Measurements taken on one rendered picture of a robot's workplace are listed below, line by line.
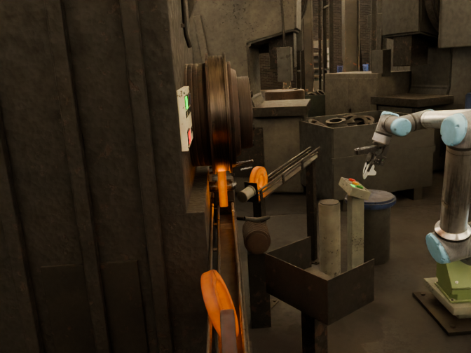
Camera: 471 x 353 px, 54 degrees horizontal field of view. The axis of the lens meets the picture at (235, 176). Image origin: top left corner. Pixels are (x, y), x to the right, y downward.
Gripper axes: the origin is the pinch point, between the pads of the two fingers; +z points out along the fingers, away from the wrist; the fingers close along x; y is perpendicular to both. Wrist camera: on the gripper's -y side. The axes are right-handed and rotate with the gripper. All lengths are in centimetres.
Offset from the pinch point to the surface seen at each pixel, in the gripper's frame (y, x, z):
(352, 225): 5.0, 2.6, 28.9
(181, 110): -99, -108, -19
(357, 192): -1.9, -4.4, 9.0
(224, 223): -72, -60, 27
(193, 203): -88, -99, 10
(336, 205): -9.7, -1.8, 19.5
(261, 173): -56, -12, 11
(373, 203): 21.4, 24.7, 17.8
